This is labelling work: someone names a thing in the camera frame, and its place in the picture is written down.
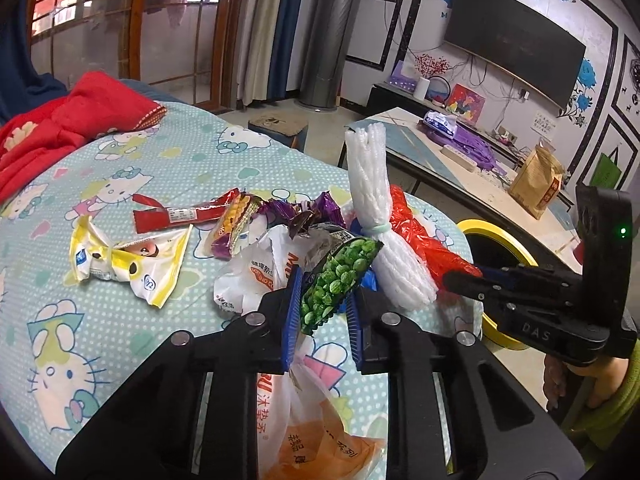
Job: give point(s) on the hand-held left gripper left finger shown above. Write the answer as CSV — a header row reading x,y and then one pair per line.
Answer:
x,y
295,320

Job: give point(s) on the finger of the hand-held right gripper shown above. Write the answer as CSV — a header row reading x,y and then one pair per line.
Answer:
x,y
500,287

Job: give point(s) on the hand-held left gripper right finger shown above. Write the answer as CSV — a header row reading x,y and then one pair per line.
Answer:
x,y
354,330

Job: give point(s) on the green pea snack packet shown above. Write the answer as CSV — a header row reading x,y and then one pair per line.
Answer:
x,y
335,280

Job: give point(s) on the yellow rimmed trash bin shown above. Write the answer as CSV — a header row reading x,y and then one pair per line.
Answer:
x,y
495,224

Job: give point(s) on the red plastic bag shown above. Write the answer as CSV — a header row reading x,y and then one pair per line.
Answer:
x,y
425,245

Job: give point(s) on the purple yellow snack packet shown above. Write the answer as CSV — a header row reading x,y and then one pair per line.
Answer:
x,y
232,230

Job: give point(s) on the purple foil wrapper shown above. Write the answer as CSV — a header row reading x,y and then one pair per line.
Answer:
x,y
275,210
325,207

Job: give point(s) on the person's right forearm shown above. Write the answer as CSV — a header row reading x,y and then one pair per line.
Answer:
x,y
617,420

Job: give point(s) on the person's right hand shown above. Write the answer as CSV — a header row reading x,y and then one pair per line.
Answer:
x,y
607,380

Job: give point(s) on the white orange plastic bag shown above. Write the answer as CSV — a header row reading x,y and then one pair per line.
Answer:
x,y
250,275

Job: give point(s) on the green bag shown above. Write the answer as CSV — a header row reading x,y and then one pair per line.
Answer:
x,y
607,172

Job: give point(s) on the brown paper bag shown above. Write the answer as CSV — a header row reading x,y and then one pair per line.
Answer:
x,y
535,185

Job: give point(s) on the white power strip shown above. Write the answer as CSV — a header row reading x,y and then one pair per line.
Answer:
x,y
457,156

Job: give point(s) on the purple cloth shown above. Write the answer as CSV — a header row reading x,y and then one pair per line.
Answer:
x,y
475,150

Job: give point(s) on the yellow white wrapper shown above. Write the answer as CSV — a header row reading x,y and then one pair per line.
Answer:
x,y
155,280

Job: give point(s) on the white foam net bundle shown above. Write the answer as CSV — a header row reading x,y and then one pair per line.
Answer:
x,y
367,175

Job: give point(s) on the red snack wrapper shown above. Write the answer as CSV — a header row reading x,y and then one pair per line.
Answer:
x,y
175,217

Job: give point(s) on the low coffee table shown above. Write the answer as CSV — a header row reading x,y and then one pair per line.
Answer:
x,y
415,145

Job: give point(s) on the wet wipes pack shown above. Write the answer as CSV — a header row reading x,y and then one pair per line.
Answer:
x,y
440,122

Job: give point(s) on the colourful picture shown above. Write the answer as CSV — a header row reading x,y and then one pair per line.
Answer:
x,y
467,102

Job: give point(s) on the cardboard topped stool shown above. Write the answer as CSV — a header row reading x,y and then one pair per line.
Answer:
x,y
275,125

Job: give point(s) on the round framed ornament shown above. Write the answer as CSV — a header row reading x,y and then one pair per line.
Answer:
x,y
440,92

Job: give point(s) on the white vase with red flowers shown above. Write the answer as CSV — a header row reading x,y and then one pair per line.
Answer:
x,y
421,89

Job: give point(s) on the dark television cabinet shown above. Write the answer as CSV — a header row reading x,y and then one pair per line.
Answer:
x,y
385,102

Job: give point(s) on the purple box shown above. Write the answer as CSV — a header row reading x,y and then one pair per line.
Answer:
x,y
402,80

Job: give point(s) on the blue curtain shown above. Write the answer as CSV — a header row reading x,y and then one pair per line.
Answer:
x,y
287,35

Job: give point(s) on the silver tower air conditioner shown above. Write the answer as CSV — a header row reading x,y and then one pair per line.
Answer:
x,y
327,35

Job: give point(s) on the beige curtain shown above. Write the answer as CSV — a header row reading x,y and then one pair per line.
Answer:
x,y
255,35

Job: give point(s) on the wooden glass door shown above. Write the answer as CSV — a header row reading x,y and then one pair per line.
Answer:
x,y
222,35

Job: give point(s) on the red blanket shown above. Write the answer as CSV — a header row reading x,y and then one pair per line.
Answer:
x,y
75,115

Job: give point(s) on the dark blue cloth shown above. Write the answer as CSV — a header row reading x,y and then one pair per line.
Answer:
x,y
25,60

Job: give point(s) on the white paper wall sign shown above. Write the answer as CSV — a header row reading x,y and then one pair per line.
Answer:
x,y
544,125

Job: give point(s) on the black wall television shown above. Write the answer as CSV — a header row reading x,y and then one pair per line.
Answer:
x,y
515,40

